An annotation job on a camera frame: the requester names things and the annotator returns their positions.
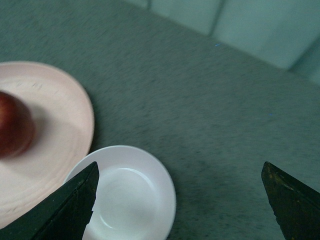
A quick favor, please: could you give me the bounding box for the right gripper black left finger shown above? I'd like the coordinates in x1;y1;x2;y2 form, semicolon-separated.
0;162;100;240

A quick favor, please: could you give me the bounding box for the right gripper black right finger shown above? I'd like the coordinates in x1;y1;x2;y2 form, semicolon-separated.
261;161;320;240

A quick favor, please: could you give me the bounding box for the red yellow apple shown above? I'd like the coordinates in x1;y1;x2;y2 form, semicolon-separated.
0;91;36;159

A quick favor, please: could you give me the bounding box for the pale pink bowl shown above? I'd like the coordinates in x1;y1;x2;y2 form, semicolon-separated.
65;145;177;240

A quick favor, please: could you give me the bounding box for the pink plate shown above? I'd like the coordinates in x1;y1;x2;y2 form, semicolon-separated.
0;61;94;227

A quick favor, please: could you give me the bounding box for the white curtain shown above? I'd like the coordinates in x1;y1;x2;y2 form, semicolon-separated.
133;0;320;83

